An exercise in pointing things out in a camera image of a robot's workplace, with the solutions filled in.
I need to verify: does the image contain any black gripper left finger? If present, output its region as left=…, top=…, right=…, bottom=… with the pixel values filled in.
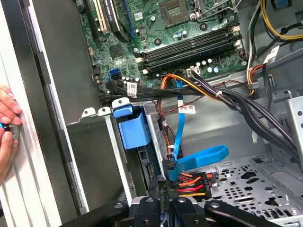
left=59, top=196, right=161, bottom=227

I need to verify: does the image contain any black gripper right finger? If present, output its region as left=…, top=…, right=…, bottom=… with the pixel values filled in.
left=170, top=197, right=284, bottom=227

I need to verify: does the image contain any multicolour power wire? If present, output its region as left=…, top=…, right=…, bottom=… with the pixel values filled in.
left=165, top=171, right=214, bottom=198

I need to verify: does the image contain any hard disk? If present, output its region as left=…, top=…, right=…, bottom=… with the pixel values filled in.
left=111, top=98, right=172, bottom=227

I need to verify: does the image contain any blue data wire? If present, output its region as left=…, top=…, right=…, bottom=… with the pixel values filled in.
left=162, top=79, right=230, bottom=184

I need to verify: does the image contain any round black tool blue ring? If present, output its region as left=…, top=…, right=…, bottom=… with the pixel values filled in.
left=0, top=122, right=21, bottom=142

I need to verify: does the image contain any silver disk bay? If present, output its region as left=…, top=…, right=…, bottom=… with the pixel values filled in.
left=66, top=99, right=171, bottom=213

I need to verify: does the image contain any person's right hand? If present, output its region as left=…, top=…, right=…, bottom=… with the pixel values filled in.
left=0, top=131, right=19, bottom=184

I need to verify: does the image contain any person's left hand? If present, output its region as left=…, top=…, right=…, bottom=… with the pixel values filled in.
left=0, top=86, right=23, bottom=125

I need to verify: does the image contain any silver optical drive cage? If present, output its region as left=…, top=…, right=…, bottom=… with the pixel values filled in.
left=285, top=96, right=303, bottom=164

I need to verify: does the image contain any black RAM slot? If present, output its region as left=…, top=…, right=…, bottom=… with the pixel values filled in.
left=137, top=28, right=240, bottom=63
left=142, top=23, right=237, bottom=56
left=139, top=35, right=241, bottom=69

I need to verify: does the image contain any black open PC case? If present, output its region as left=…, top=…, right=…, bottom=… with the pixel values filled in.
left=4, top=0, right=303, bottom=227

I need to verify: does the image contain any green motherboard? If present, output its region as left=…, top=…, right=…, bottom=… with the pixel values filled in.
left=80, top=0, right=249, bottom=105

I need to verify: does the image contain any cream expansion slot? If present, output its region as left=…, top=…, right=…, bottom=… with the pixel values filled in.
left=94, top=0, right=110, bottom=34

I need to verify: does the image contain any black graphics card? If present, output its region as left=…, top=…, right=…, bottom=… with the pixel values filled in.
left=104, top=0, right=130, bottom=43

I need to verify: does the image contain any black expansion slot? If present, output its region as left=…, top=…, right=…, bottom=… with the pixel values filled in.
left=84, top=0, right=101, bottom=45

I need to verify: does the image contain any CPU socket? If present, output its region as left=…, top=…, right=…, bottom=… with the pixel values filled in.
left=159, top=0, right=191, bottom=29

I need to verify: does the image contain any metal socket cover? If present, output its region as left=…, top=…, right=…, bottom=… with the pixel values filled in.
left=193, top=0, right=237, bottom=21

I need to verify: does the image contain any black flat data wire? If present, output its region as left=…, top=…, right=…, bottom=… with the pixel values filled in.
left=98, top=81, right=209, bottom=106

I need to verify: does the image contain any black wire bundle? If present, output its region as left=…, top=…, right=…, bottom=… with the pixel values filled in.
left=189, top=70, right=303, bottom=166

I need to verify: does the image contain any orange wire bundle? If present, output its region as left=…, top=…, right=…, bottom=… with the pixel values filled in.
left=160, top=73, right=221, bottom=100

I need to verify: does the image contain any grey power wire bundle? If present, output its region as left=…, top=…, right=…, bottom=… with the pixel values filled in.
left=245, top=0, right=267, bottom=97

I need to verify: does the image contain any yellow power wire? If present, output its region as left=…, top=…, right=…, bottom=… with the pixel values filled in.
left=260, top=0, right=303, bottom=43

